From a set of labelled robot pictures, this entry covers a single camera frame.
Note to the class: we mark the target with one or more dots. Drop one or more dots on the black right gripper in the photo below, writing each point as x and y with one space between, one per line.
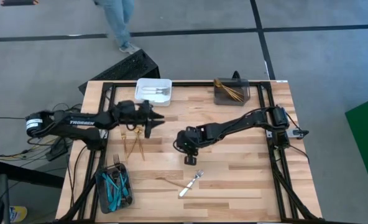
188 140

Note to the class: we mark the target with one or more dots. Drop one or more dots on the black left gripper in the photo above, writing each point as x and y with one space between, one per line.
129 112

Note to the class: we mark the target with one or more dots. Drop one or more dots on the translucent grey plastic bin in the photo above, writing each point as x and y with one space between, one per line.
99 199
226 102

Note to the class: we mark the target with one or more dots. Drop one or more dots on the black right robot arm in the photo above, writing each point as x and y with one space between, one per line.
233 124

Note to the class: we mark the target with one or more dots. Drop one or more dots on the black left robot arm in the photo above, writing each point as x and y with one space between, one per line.
81 123

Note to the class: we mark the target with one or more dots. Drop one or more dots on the white plastic bin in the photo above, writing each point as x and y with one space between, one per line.
153 102

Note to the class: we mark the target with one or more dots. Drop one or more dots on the black power brick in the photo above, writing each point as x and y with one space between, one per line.
56 151

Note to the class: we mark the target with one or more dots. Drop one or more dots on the person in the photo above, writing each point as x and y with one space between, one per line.
117 18

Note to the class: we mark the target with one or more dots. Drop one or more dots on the blue and yellow bag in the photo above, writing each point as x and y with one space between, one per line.
17 214

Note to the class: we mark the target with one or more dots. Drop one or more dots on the black orange-edged floor ramp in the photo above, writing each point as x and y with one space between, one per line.
19 2

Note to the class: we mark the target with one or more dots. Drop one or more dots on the green panel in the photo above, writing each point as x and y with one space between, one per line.
367 140

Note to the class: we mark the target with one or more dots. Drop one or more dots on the white frame bracket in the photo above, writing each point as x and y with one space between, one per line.
270 133

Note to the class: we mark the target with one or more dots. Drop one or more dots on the small black mount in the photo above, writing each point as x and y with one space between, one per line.
236 76

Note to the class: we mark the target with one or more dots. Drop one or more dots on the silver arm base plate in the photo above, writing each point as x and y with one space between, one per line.
296 133

